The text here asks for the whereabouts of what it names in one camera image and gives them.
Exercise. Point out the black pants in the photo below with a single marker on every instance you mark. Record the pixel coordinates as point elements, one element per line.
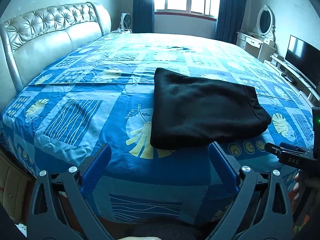
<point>195,111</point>

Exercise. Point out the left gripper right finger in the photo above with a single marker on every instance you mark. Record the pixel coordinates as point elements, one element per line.
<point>261,208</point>

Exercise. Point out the white tv stand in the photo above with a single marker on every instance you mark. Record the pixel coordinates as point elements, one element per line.
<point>296,80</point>

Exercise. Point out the dark blue left curtain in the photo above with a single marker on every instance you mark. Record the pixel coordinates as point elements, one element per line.
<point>143,16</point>

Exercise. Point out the dark blue curtain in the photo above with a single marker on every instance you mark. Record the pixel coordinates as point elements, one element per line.
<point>229,20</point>
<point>143,16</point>

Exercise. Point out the dark blue right curtain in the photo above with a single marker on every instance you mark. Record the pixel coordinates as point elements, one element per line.
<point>229,20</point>

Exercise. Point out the cream tufted leather headboard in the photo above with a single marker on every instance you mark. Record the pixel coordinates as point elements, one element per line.
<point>33,40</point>

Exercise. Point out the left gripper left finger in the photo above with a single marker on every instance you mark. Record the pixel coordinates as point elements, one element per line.
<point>59,207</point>

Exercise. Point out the right hand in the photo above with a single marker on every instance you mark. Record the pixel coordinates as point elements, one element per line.
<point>296,188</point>

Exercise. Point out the brown leather bedside cabinet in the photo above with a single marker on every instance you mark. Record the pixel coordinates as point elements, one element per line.
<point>15,181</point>

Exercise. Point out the blue patterned bed sheet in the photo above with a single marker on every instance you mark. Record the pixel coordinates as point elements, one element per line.
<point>103,93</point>

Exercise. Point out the black flat television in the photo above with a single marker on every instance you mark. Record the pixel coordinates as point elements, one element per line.
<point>305,58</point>

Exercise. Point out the white oval vanity mirror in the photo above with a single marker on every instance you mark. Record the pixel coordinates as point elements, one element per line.
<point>265,24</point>

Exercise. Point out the white dressing table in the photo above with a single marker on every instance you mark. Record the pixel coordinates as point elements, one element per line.
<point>256,47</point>

